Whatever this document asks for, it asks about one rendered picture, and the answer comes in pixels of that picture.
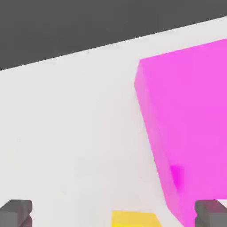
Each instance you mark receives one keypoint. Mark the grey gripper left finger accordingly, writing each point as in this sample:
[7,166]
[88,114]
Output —
[15,212]

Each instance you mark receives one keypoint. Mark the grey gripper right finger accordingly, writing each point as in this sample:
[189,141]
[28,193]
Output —
[209,214]

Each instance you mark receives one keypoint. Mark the small yellow cube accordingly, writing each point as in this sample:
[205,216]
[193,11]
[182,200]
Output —
[134,219]

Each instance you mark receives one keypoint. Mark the large magenta box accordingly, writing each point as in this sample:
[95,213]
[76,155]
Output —
[188,110]

